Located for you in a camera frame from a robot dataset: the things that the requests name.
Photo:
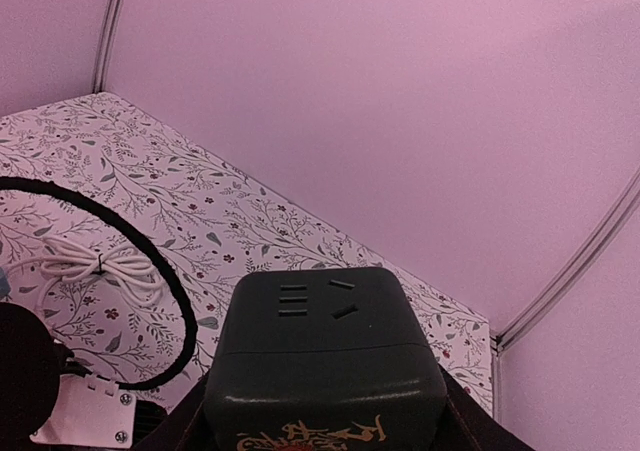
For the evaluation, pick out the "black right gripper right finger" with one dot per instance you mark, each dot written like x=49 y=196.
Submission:
x=465 y=426

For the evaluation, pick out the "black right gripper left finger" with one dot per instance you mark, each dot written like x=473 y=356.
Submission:
x=185 y=428

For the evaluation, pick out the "dark green cube socket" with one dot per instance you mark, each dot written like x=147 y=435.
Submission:
x=325 y=359

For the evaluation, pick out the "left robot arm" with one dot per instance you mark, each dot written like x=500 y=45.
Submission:
x=31 y=367

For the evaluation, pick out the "floral tablecloth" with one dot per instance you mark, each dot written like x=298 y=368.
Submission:
x=211 y=221

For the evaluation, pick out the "right aluminium frame post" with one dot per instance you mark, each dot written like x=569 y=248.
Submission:
x=562 y=283

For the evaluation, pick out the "aluminium frame post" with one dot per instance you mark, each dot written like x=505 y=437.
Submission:
x=105 y=45
x=562 y=283

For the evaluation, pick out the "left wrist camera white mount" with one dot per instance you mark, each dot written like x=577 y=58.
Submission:
x=89 y=412

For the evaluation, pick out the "left aluminium frame post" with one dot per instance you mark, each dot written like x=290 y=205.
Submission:
x=105 y=45

